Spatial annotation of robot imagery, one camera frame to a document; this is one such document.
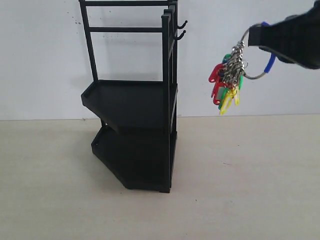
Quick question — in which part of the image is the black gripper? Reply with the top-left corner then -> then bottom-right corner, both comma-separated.
247,0 -> 320,70

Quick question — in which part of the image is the colourful key tag bunch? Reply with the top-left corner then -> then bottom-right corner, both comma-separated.
208,29 -> 276,116

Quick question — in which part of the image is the black metal hook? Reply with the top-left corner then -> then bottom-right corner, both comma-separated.
173,30 -> 187,41
177,20 -> 188,30

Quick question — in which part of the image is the black two-tier storage rack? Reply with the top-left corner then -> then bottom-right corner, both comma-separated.
79,0 -> 181,193

